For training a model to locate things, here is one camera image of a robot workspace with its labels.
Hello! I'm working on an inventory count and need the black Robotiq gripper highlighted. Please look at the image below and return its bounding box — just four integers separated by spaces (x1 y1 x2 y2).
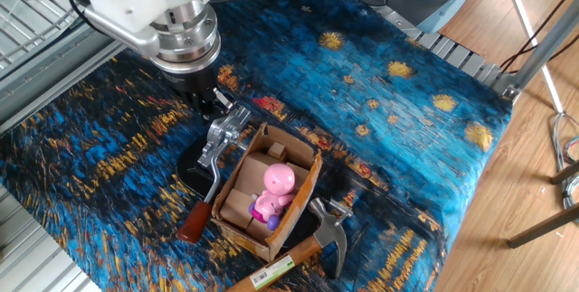
164 66 234 119

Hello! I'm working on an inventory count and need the silver lever with red grip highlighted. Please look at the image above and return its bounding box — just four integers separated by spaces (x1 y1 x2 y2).
176 119 241 244

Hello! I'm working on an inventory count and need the small brown cardboard cube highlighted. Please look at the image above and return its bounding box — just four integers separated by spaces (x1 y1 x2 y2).
266 141 289 162

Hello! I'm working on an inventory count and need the pink pig toy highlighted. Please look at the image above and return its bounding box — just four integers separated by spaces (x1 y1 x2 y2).
247 163 298 231

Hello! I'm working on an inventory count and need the open cardboard box orange tape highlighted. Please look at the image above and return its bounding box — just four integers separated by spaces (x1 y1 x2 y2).
211 122 324 262

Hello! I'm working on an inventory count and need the starry night painted cloth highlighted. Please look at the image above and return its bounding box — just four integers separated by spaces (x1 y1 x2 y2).
0 0 515 292

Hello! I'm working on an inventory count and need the white thin pole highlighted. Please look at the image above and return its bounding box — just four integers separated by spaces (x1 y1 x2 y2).
500 0 565 115

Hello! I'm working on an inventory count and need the brown wooden leg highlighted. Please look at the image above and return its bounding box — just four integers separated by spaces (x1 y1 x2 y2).
506 201 579 250
549 160 579 185

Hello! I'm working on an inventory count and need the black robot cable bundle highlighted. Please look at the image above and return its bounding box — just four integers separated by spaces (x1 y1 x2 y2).
67 0 408 35

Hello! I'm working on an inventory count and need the wooden handled claw hammer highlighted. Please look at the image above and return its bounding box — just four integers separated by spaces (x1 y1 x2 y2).
225 197 349 292

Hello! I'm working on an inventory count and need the aluminium frame post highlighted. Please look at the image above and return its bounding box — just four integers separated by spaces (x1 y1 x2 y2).
492 6 579 103

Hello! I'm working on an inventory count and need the grey floor cable bundle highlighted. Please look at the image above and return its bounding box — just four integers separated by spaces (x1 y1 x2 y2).
550 110 579 212

